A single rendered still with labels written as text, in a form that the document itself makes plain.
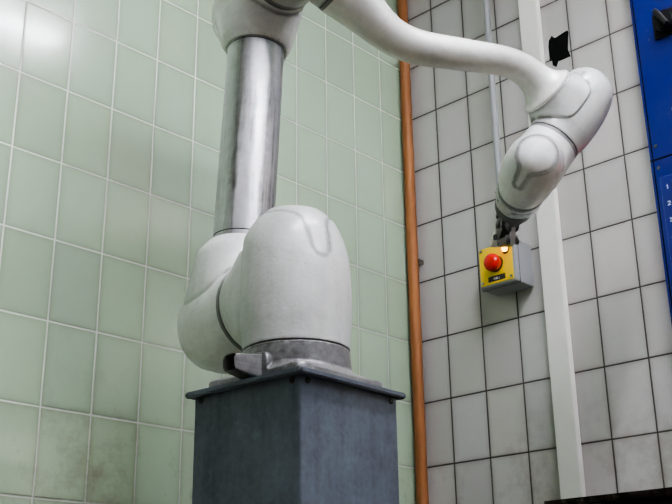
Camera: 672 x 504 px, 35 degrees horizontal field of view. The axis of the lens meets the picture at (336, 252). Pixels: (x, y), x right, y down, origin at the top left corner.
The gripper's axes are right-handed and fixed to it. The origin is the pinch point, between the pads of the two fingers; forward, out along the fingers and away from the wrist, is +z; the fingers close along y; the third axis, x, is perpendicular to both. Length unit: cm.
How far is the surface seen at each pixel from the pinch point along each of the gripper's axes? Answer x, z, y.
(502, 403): 2.8, 24.9, 29.6
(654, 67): 33.7, -10.1, -34.8
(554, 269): 13.7, 11.4, 3.0
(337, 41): -33, 24, -62
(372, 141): -24, 32, -39
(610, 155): 25.9, 1.9, -19.9
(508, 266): 4.1, 13.3, 1.5
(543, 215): 12.6, 12.5, -10.2
